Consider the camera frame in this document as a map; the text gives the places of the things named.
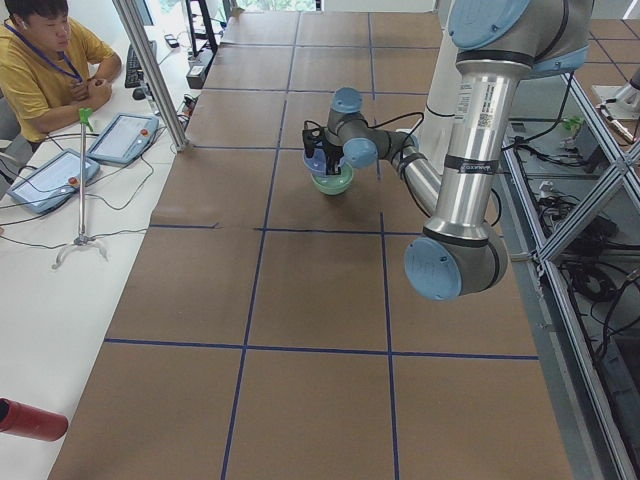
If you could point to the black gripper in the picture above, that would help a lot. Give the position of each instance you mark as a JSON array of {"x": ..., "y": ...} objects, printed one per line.
[{"x": 330, "y": 151}]

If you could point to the blue bowl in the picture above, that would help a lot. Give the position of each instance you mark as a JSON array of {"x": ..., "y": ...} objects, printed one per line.
[{"x": 318, "y": 163}]

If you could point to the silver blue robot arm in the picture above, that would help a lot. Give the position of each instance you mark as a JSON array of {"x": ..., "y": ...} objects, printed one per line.
[{"x": 449, "y": 159}]

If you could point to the green bowl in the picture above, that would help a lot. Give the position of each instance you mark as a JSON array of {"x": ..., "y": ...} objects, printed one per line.
[{"x": 333, "y": 185}]

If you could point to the blue teach pendant tablet far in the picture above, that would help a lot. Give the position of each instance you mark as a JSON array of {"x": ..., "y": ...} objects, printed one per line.
[{"x": 124, "y": 139}]

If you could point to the blue teach pendant tablet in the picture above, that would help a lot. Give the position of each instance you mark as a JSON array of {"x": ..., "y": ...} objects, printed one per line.
[
  {"x": 124, "y": 139},
  {"x": 50, "y": 185}
]

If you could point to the black keyboard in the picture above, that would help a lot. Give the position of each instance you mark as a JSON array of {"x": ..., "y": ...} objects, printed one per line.
[{"x": 133, "y": 69}]

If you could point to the reacher grabber tool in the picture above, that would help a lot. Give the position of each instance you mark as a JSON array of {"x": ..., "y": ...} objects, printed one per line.
[{"x": 82, "y": 241}]

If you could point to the blue teach pendant tablet near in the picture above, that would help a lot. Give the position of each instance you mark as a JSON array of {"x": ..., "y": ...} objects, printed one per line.
[{"x": 50, "y": 185}]

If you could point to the person in yellow shirt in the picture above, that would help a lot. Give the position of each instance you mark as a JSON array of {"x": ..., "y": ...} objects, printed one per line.
[{"x": 51, "y": 67}]

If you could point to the red cylinder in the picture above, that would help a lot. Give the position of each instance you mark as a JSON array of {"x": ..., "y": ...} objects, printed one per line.
[{"x": 23, "y": 420}]

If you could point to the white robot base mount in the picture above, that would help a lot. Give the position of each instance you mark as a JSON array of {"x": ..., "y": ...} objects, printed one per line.
[{"x": 442, "y": 95}]

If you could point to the aluminium frame post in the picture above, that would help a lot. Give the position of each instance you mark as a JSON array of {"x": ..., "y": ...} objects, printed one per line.
[{"x": 134, "y": 28}]

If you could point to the aluminium frame rail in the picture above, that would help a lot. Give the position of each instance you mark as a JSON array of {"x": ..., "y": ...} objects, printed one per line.
[{"x": 572, "y": 220}]

